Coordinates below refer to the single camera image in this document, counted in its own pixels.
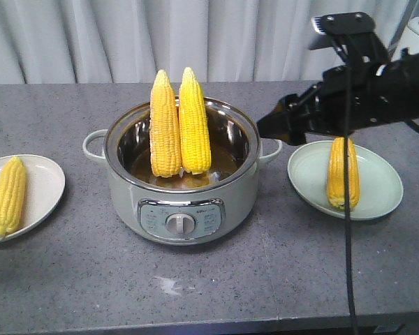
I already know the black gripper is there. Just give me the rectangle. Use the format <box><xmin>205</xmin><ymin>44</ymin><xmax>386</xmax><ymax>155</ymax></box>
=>
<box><xmin>257</xmin><ymin>64</ymin><xmax>381</xmax><ymax>146</ymax></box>

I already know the yellow corn cob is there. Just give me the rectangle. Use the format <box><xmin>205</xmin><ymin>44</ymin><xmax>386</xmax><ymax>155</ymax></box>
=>
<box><xmin>179</xmin><ymin>67</ymin><xmax>212</xmax><ymax>174</ymax></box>
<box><xmin>0</xmin><ymin>156</ymin><xmax>27</xmax><ymax>240</ymax></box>
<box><xmin>326</xmin><ymin>137</ymin><xmax>361</xmax><ymax>209</ymax></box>
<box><xmin>149</xmin><ymin>69</ymin><xmax>182</xmax><ymax>178</ymax></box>

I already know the pale green round plate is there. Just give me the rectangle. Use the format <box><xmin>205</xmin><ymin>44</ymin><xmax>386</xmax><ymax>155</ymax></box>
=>
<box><xmin>287</xmin><ymin>140</ymin><xmax>404</xmax><ymax>221</ymax></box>

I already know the cream round plate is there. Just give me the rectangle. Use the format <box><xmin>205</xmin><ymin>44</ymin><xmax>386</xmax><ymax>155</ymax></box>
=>
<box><xmin>0</xmin><ymin>154</ymin><xmax>66</xmax><ymax>243</ymax></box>

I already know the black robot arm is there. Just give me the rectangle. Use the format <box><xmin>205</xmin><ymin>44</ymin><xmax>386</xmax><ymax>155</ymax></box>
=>
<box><xmin>257</xmin><ymin>52</ymin><xmax>419</xmax><ymax>146</ymax></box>

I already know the green electric cooking pot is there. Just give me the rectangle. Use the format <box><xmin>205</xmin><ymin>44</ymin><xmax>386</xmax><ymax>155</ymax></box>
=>
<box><xmin>82</xmin><ymin>98</ymin><xmax>279</xmax><ymax>245</ymax></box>

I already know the white pleated curtain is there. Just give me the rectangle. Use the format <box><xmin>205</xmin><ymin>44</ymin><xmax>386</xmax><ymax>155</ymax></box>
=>
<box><xmin>0</xmin><ymin>1</ymin><xmax>414</xmax><ymax>84</ymax></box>

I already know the black hanging cable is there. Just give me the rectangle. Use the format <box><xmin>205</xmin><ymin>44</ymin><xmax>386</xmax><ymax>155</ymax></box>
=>
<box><xmin>341</xmin><ymin>62</ymin><xmax>358</xmax><ymax>335</ymax></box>

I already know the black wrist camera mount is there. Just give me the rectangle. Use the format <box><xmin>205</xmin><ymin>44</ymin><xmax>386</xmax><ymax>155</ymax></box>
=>
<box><xmin>308</xmin><ymin>12</ymin><xmax>390</xmax><ymax>68</ymax></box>

